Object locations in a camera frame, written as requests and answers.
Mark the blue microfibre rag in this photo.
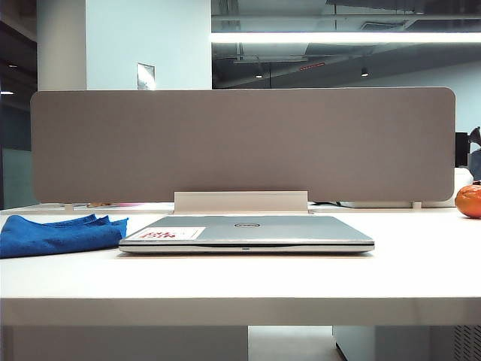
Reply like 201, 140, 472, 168
0, 214, 129, 259

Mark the silver closed laptop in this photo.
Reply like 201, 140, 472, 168
118, 214, 376, 254

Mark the grey-brown felt desk divider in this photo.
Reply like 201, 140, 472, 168
29, 86, 458, 204

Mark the long white ceiling light strip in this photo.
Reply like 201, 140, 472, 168
210, 32, 481, 44

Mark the black monitor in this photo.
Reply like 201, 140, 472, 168
455, 132, 470, 167

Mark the orange tangerine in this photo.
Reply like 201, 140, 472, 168
454, 183, 481, 219

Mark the dark grey background object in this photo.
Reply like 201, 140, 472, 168
468, 126, 481, 170

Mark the grey wall plate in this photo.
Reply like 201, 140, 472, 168
137, 62, 156, 90

